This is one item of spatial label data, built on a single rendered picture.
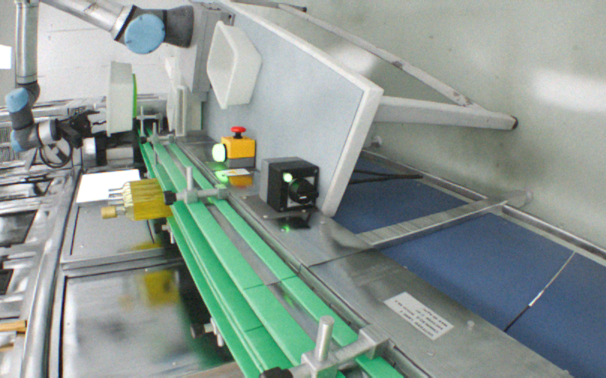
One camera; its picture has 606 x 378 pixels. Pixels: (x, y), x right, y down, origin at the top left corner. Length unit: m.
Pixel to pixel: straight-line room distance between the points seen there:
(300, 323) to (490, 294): 0.28
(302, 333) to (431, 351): 0.14
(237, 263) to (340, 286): 0.15
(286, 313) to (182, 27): 0.93
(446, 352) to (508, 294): 0.20
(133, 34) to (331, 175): 0.65
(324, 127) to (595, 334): 0.55
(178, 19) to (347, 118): 0.73
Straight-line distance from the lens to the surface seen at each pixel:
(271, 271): 0.46
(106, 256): 1.04
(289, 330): 0.37
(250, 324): 0.48
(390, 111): 0.62
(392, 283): 0.43
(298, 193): 0.55
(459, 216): 0.72
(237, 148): 0.82
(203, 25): 1.03
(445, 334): 0.38
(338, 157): 0.56
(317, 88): 0.61
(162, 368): 0.73
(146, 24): 0.96
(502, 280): 0.56
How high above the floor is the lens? 1.09
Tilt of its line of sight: 31 degrees down
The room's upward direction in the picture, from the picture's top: 97 degrees counter-clockwise
